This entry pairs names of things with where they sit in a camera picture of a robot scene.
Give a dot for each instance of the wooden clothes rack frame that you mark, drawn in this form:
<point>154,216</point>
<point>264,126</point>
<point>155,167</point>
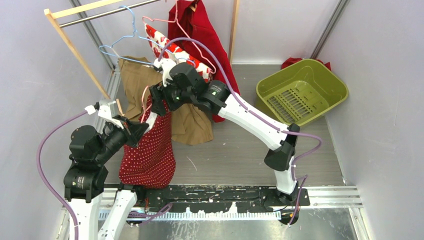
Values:
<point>77,9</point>

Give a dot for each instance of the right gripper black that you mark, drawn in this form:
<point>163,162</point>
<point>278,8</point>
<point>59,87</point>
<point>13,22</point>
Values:
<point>158,93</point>

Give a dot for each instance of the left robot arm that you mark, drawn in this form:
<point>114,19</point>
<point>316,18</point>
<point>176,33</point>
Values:
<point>85,179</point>

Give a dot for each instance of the aluminium corner rail right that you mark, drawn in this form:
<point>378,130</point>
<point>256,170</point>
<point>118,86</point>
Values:
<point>333,20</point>

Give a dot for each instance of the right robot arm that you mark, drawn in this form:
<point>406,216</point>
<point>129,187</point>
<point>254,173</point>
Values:
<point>218,100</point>

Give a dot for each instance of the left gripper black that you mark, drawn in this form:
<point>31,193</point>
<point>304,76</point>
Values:
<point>132,130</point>

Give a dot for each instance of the red polka dot skirt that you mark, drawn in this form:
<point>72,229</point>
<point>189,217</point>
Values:
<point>152,163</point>

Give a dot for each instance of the green plastic laundry basket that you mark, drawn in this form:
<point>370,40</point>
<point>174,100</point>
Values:
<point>300,93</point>

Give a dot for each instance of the pink wire hanger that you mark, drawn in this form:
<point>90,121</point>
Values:
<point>145,106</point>

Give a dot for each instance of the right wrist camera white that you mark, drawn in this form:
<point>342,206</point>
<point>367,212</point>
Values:
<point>165,65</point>

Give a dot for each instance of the blue wire hanger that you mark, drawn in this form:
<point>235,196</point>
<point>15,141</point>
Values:
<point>110,51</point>

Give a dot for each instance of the tan brown skirt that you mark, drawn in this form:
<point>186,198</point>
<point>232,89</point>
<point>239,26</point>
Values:
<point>189,125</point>

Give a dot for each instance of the aluminium floor rail front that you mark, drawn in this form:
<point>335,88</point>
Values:
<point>321,197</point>

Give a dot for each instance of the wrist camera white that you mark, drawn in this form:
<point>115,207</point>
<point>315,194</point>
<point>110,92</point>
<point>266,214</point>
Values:
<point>165,65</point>
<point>108,110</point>

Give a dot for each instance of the metal clothes rail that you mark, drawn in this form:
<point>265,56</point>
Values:
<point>107,13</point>

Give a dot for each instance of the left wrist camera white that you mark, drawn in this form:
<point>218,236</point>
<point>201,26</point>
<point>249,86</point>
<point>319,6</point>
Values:
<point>108,110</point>

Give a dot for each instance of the crumpled red cloth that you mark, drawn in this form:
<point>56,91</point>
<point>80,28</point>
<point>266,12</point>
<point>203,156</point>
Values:
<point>291,60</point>

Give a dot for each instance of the red hanging garment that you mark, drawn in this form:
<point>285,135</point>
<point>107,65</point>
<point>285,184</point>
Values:
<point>193,17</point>

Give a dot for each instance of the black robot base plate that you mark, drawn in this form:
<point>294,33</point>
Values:
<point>210,199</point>

